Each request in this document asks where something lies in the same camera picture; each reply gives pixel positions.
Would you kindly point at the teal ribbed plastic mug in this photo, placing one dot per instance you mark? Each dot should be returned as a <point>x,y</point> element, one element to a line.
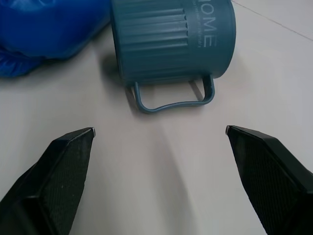
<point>171,41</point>

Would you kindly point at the blue plastic bag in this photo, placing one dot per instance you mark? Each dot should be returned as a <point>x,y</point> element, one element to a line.
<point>41,31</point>

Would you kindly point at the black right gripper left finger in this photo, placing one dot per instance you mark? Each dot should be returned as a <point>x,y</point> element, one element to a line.
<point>56,176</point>

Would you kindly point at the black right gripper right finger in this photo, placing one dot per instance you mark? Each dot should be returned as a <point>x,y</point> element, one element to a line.
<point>266,176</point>

